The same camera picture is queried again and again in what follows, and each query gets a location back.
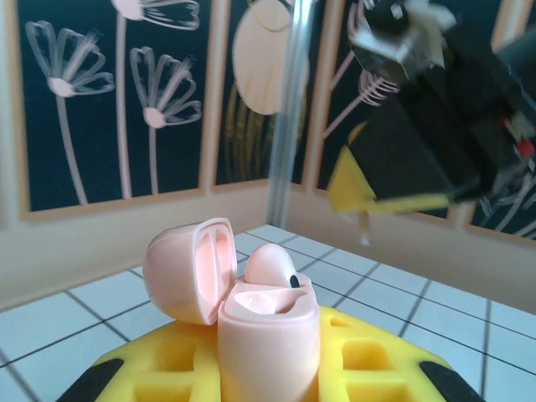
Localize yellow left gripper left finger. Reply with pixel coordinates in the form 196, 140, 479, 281
54, 320, 223, 402

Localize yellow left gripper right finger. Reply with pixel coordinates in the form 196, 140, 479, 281
316, 304, 489, 402

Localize pink earbud charging case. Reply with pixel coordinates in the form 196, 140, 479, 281
142, 216, 322, 402

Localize pink wireless earbud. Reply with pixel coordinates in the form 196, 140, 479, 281
242, 243, 302, 291

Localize aluminium corner post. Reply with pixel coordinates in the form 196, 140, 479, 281
266, 0, 313, 230

